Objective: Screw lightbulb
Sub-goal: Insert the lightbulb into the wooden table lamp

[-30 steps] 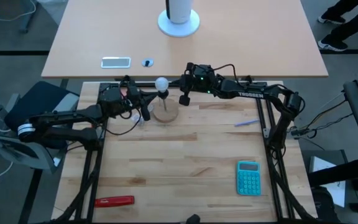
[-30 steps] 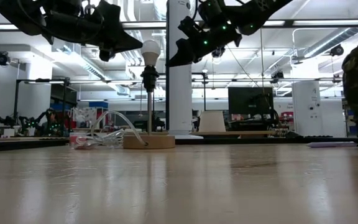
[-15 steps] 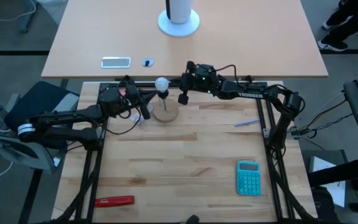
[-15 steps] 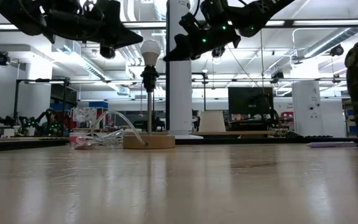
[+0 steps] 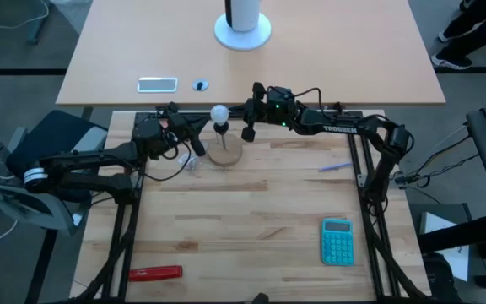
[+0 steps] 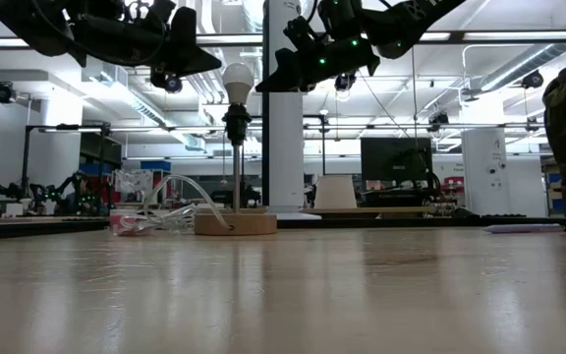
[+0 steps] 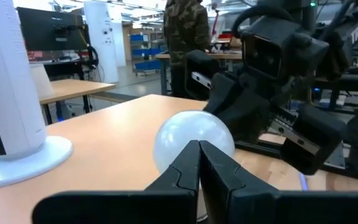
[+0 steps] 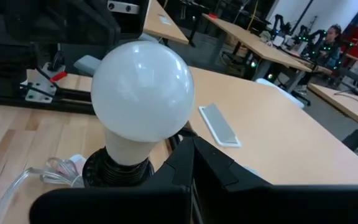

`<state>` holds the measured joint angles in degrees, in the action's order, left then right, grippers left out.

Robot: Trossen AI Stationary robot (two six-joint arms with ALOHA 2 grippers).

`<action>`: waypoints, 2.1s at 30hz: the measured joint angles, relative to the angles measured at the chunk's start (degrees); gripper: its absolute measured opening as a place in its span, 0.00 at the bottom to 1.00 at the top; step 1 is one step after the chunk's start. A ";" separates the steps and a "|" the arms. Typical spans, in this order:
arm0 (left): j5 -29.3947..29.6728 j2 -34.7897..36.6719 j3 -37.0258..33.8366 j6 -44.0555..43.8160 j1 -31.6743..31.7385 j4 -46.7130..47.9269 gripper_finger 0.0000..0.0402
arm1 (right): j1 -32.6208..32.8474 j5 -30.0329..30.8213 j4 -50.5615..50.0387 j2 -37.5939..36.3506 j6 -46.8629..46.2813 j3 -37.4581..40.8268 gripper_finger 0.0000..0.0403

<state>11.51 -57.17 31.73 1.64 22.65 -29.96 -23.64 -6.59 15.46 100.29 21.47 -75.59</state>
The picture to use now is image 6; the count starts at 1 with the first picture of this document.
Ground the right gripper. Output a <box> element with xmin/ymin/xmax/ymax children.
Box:
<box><xmin>255</xmin><ymin>0</ymin><xmax>381</xmax><ymax>94</ymax></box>

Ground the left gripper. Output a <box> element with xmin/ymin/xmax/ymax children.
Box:
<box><xmin>66</xmin><ymin>0</ymin><xmax>223</xmax><ymax>76</ymax></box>

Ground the white lightbulb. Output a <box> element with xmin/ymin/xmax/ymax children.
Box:
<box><xmin>221</xmin><ymin>62</ymin><xmax>255</xmax><ymax>106</ymax></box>

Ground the white lamp shade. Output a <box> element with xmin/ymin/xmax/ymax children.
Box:
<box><xmin>313</xmin><ymin>175</ymin><xmax>359</xmax><ymax>210</ymax></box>

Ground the black computer monitor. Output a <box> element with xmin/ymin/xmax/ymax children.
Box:
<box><xmin>360</xmin><ymin>137</ymin><xmax>434</xmax><ymax>183</ymax></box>

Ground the wooden lamp stand black socket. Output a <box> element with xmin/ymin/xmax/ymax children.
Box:
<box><xmin>194</xmin><ymin>102</ymin><xmax>278</xmax><ymax>237</ymax></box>

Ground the light wooden desk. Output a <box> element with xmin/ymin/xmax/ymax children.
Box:
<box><xmin>110</xmin><ymin>205</ymin><xmax>436</xmax><ymax>217</ymax></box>

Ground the white column with sensors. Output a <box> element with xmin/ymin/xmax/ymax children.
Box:
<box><xmin>461</xmin><ymin>128</ymin><xmax>508</xmax><ymax>217</ymax></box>

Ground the light purple pen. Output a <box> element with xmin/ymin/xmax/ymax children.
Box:
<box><xmin>482</xmin><ymin>223</ymin><xmax>566</xmax><ymax>234</ymax></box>

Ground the black ceiling-mounted camera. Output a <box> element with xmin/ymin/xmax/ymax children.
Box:
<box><xmin>333</xmin><ymin>71</ymin><xmax>358</xmax><ymax>93</ymax></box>
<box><xmin>149</xmin><ymin>68</ymin><xmax>185</xmax><ymax>94</ymax></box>
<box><xmin>521</xmin><ymin>69</ymin><xmax>545</xmax><ymax>90</ymax></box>
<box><xmin>0</xmin><ymin>81</ymin><xmax>18</xmax><ymax>105</ymax></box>

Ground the clear lamp power cable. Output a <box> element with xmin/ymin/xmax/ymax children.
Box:
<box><xmin>118</xmin><ymin>174</ymin><xmax>235</xmax><ymax>235</ymax></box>

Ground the black aluminium table frame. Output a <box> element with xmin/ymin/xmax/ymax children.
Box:
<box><xmin>0</xmin><ymin>215</ymin><xmax>566</xmax><ymax>242</ymax></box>

